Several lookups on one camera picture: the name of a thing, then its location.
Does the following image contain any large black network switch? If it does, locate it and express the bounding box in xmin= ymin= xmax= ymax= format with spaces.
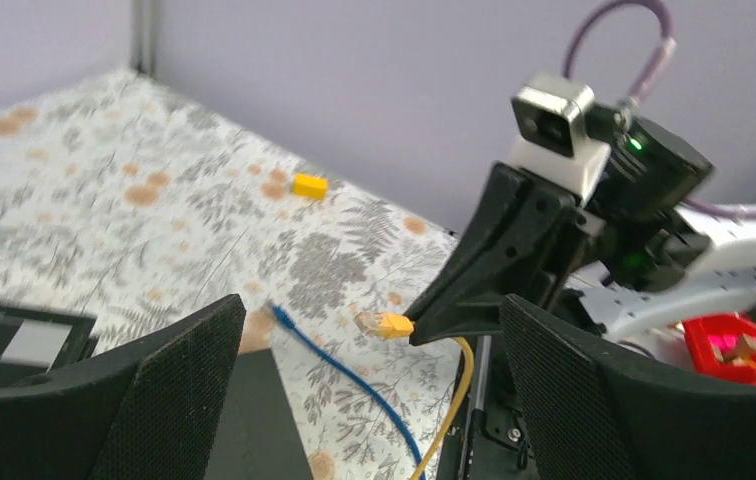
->
xmin=205 ymin=349 xmax=313 ymax=480

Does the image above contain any floral patterned table mat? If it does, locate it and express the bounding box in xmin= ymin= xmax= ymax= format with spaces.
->
xmin=0 ymin=71 xmax=459 ymax=479

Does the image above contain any red plastic bin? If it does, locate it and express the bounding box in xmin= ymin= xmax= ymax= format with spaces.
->
xmin=682 ymin=313 xmax=756 ymax=386

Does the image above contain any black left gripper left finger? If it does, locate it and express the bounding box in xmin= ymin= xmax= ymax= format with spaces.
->
xmin=0 ymin=294 xmax=246 ymax=479

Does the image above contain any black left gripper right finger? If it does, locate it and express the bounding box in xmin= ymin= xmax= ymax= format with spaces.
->
xmin=500 ymin=295 xmax=756 ymax=479

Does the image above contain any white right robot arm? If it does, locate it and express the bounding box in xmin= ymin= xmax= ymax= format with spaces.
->
xmin=406 ymin=74 xmax=756 ymax=345

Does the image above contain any yellow block at right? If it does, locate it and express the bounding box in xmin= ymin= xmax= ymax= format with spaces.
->
xmin=291 ymin=173 xmax=329 ymax=200

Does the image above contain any blue ethernet cable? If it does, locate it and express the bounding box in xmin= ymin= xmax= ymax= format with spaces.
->
xmin=268 ymin=301 xmax=429 ymax=480

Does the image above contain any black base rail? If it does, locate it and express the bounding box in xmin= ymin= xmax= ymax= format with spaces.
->
xmin=434 ymin=336 xmax=540 ymax=480

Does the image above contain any orange yellow cable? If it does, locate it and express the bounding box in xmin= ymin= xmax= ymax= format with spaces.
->
xmin=353 ymin=309 xmax=477 ymax=480

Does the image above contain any black white checkerboard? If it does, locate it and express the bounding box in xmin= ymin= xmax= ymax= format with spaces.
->
xmin=0 ymin=304 xmax=97 ymax=388

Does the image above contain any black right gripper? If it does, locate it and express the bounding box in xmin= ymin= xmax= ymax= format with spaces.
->
xmin=405 ymin=73 xmax=713 ymax=346

